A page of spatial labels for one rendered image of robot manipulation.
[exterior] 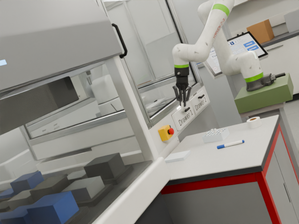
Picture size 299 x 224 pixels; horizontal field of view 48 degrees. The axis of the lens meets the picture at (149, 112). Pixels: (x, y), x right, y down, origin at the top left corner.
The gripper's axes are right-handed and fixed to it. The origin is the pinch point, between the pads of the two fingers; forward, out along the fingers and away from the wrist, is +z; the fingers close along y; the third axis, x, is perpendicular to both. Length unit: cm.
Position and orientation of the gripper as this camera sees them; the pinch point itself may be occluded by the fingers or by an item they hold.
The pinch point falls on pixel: (183, 106)
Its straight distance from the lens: 217.3
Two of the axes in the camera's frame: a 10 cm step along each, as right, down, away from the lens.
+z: 0.7, 9.5, 3.2
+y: 8.9, 0.8, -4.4
